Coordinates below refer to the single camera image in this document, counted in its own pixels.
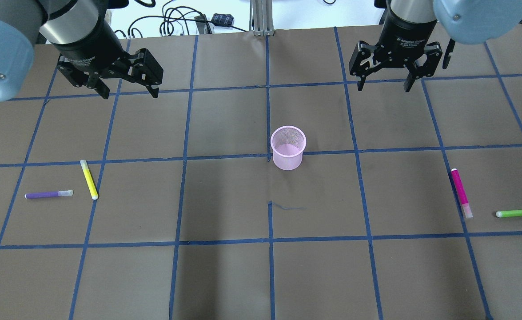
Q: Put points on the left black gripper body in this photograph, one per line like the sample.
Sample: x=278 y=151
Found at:
x=93 y=50

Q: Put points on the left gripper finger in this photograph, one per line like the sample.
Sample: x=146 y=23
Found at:
x=78 y=78
x=143 y=69

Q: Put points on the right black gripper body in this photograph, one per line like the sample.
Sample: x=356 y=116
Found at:
x=406 y=36

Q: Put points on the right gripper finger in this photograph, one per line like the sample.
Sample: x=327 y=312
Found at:
x=433 y=53
x=363 y=63

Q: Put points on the purple pen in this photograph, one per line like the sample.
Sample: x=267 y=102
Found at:
x=49 y=194

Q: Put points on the pink pen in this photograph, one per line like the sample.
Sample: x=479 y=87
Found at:
x=461 y=193

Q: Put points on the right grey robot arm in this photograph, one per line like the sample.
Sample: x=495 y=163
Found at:
x=469 y=22

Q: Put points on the pink mesh cup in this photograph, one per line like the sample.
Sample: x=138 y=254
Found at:
x=288 y=144

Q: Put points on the black power adapter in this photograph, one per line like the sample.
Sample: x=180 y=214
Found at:
x=222 y=20

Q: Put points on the yellow pen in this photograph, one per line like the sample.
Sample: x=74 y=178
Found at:
x=89 y=180

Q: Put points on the green pen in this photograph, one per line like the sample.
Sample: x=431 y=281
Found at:
x=509 y=213

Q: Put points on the aluminium frame post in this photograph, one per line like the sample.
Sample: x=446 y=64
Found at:
x=261 y=17

